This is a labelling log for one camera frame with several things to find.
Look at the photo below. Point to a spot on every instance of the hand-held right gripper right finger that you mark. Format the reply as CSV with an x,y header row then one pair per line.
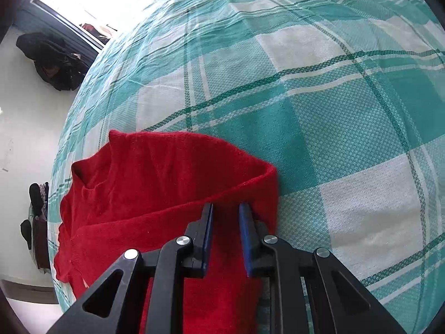
x,y
247,236

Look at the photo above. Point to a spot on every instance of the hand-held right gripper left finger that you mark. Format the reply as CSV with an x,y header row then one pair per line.
x,y
208,236

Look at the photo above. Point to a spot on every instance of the red sweater with white print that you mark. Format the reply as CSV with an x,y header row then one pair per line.
x,y
139,188

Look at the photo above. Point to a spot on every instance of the clothes on balcony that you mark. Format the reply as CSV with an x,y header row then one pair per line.
x,y
94,29

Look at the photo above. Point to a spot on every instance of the green white plaid bedspread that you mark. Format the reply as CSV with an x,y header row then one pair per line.
x,y
313,111

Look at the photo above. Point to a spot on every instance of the black rolled item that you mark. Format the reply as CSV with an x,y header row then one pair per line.
x,y
34,192

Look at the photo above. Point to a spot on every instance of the dark cloth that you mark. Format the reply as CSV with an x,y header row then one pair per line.
x,y
26,233

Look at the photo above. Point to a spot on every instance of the dark hanging coats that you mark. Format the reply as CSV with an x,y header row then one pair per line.
x,y
52,62

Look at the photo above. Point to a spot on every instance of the blue curtain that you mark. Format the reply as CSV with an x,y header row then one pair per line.
x,y
45,21

